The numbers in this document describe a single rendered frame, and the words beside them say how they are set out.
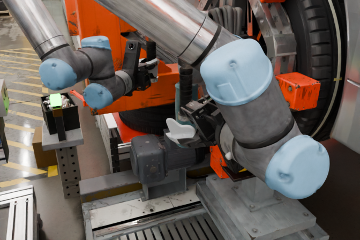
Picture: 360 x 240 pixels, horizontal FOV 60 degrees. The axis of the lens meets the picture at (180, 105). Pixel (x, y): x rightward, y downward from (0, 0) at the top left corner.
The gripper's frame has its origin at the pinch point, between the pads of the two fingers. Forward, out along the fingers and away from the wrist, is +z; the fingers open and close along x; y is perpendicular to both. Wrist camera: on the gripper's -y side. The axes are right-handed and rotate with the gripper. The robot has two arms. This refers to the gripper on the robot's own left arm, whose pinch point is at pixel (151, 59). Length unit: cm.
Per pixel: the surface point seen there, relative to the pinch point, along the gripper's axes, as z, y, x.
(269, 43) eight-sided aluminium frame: -16.3, -9.7, 43.5
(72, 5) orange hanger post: 150, -9, -160
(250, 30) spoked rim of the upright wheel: 9.6, -8.6, 34.1
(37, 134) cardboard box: 27, 58, -101
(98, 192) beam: 1, 69, -38
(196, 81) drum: -10.2, 3.8, 21.0
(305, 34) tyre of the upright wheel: -12, -11, 52
